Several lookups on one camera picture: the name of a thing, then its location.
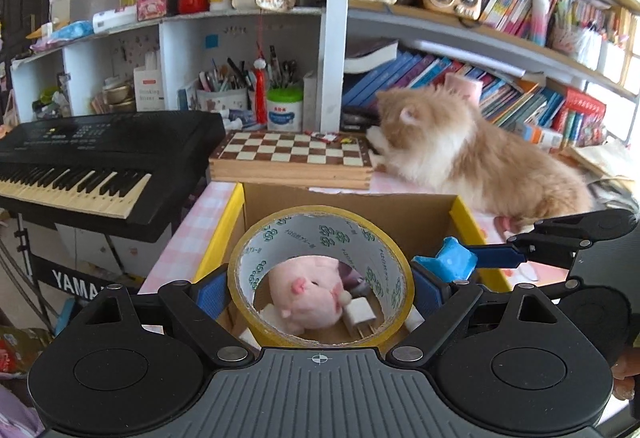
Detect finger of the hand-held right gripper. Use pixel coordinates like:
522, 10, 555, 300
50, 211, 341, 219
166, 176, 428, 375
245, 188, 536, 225
465, 208, 640, 271

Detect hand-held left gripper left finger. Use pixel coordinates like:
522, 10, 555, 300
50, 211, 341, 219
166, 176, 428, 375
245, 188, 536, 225
88, 266, 254, 364

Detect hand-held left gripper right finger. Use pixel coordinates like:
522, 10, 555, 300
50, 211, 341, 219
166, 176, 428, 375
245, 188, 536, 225
387, 263, 553, 365

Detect blue star-shaped toy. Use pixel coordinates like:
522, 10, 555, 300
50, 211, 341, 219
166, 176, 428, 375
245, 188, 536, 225
412, 236, 479, 282

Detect small white cube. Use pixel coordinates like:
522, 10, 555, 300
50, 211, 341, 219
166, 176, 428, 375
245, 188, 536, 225
345, 298, 379, 334

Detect yellow cardboard box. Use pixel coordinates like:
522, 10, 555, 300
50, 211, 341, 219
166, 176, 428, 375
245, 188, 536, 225
192, 182, 513, 350

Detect yellow tape roll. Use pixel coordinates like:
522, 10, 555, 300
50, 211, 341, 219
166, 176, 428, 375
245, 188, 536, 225
227, 206, 416, 350

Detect pink plush pig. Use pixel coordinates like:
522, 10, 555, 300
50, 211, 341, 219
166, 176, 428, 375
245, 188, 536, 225
267, 255, 351, 334

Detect pink checked cloth desktop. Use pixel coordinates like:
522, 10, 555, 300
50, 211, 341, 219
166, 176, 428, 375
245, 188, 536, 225
137, 138, 640, 299

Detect person's right hand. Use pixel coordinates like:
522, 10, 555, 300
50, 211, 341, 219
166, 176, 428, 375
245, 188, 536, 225
611, 357, 637, 402

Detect orange and white cat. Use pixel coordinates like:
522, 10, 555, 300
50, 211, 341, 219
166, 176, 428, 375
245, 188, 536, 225
367, 85, 596, 231

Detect pile of papers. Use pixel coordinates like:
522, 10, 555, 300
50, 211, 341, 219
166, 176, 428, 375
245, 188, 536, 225
560, 138, 640, 185

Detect orange and white carton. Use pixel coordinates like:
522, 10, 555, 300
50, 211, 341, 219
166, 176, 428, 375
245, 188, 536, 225
515, 120, 564, 149

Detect black keyboard stand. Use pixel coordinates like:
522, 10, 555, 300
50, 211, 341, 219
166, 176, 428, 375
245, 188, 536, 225
0, 213, 173, 329

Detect wooden chess board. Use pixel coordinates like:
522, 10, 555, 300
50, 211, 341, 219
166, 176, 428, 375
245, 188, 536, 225
208, 130, 375, 192

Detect red game box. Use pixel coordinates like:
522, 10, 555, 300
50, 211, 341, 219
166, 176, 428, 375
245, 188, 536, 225
564, 88, 607, 145

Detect black electronic keyboard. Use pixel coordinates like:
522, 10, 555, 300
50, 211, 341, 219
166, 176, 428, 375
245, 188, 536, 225
0, 110, 227, 227

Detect white jar with green lid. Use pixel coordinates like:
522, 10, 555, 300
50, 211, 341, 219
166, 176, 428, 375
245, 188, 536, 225
266, 88, 304, 133

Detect white pen holder with pens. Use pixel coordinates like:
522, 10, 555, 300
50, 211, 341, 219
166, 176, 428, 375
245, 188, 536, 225
196, 58, 250, 114

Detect red tassel ornament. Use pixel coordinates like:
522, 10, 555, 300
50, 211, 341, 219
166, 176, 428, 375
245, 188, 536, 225
252, 43, 271, 125

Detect tall white red-label box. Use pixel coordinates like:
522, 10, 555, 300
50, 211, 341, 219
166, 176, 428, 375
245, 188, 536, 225
133, 65, 166, 112

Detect metal bowls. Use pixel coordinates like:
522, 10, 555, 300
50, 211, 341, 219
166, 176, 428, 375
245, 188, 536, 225
92, 78, 137, 114

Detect white bookshelf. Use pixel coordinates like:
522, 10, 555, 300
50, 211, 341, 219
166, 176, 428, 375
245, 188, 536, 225
10, 0, 640, 154

